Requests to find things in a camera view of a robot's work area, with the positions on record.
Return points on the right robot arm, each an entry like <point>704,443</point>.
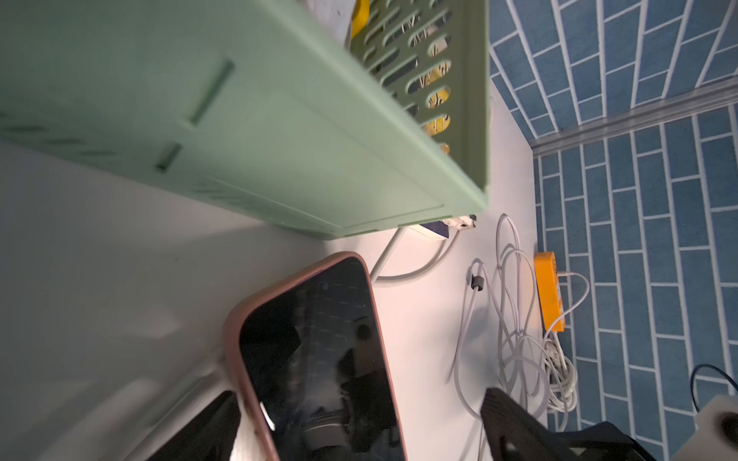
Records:
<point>604,442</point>

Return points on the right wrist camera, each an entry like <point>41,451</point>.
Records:
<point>716,435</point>

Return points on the green plastic file organizer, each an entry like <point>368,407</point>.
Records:
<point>248,105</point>

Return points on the black book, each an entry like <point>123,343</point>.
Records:
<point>443,229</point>

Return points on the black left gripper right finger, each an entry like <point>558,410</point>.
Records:
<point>513,434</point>

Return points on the yellow item in organizer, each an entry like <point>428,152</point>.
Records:
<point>401,44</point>

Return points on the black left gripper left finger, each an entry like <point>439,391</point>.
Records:
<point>210,436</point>

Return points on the phone with pink case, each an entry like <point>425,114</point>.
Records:
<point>307,359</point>

